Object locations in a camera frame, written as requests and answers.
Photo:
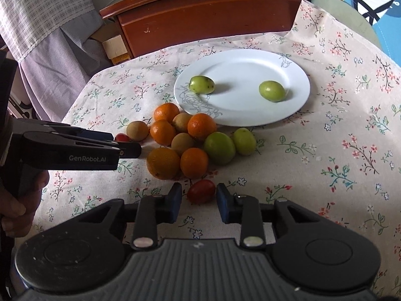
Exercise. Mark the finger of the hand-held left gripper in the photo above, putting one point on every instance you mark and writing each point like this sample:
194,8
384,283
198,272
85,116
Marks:
94,134
130,151

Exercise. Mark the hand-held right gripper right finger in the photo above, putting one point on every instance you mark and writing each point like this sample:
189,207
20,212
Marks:
223,203

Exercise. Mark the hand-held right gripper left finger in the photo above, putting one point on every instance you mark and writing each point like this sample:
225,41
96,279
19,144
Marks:
175,202

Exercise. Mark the red cherry tomato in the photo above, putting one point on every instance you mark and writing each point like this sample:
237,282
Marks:
202,191
121,137

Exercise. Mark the small orange mandarin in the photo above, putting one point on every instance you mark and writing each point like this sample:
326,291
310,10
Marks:
194,162
202,126
162,132
166,112

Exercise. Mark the large green jujube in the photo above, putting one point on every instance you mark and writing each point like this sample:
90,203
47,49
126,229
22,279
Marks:
219,148

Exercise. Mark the white plate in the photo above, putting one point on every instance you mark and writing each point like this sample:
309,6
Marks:
244,69

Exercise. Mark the person's left hand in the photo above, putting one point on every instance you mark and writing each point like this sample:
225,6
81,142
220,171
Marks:
18,213

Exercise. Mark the large orange mandarin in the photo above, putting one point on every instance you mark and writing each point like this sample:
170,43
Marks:
163,163

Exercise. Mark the purple cloth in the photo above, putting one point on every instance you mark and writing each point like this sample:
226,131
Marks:
56,69

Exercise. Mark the small cardboard box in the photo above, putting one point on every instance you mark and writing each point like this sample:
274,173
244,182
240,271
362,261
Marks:
116,48

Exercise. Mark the spotted green jujube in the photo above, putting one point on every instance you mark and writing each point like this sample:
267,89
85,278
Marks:
201,84

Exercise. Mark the floral tablecloth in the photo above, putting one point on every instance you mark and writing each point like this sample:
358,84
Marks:
313,163

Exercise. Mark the wooden nightstand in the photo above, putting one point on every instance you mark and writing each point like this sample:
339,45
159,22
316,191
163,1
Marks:
203,22

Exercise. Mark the olive green cushion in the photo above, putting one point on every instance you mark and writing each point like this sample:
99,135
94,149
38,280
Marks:
338,9

